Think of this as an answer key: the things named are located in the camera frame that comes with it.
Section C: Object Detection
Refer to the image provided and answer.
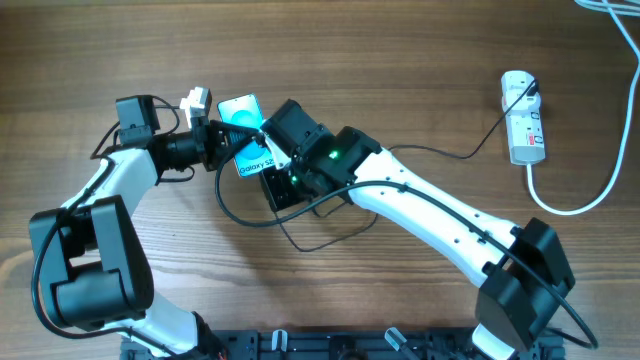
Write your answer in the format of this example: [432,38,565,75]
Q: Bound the Galaxy smartphone blue screen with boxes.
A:
[216,92,277,179]

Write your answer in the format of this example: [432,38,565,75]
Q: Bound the black USB charging cable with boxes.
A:
[272,78,540,253]

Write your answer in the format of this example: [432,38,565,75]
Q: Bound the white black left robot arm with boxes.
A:
[29,88,256,359]

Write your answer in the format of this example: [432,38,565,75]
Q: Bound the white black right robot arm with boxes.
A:
[261,100,575,359]

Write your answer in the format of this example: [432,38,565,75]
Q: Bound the white power strip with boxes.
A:
[501,70,546,166]

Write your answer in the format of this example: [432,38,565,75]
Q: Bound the white power strip cord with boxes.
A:
[525,0,640,217]

